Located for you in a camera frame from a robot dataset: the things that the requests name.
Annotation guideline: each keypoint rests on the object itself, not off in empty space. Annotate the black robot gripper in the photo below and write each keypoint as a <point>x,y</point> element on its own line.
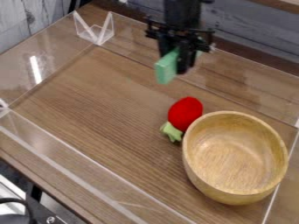
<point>180,31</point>

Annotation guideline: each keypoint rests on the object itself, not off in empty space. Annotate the green rectangular block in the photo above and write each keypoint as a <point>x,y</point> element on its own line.
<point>165,67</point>

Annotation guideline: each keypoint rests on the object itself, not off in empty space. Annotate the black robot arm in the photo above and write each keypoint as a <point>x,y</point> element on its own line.
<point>184,5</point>

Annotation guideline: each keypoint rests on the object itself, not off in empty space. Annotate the brown wooden bowl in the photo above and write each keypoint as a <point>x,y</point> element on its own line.
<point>235,157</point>

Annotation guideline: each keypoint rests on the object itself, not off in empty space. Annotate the red plush strawberry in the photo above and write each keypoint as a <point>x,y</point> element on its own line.
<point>181,114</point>

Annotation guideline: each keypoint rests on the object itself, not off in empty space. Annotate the clear acrylic corner bracket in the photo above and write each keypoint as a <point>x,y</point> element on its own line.
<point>95,34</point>

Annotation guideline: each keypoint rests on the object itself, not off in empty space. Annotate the clear acrylic tray wall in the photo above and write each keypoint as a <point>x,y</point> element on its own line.
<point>81,110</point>

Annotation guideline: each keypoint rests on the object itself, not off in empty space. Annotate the black metal table frame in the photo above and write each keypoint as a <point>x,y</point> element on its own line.
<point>43,215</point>

